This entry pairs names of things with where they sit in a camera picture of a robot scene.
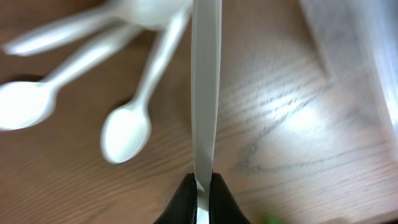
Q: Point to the white perforated plastic basket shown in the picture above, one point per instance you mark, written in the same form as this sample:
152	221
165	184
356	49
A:
357	43

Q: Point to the white spoon bowl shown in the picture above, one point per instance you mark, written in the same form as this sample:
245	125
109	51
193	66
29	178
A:
148	14

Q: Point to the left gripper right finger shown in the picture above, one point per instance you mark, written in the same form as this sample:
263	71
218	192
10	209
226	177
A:
223	208

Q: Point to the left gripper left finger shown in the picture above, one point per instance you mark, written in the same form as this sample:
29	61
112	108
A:
182	208

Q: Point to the white spoon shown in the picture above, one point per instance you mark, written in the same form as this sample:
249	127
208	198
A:
25	104
127	129
205	82

